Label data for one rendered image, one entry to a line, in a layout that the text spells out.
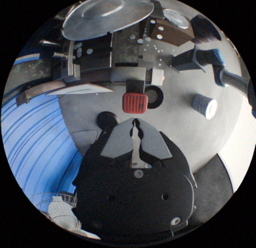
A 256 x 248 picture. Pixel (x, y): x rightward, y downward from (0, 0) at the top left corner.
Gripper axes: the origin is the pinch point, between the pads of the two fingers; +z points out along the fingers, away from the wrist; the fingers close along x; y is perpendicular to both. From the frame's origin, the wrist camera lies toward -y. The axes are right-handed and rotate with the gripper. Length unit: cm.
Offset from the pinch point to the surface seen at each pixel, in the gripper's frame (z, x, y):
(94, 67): 14.1, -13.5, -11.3
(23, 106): 15, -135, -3
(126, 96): 8.5, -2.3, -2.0
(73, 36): 6.6, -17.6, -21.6
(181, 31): 50, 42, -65
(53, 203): -28, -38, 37
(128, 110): 8.5, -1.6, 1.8
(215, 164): 42, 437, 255
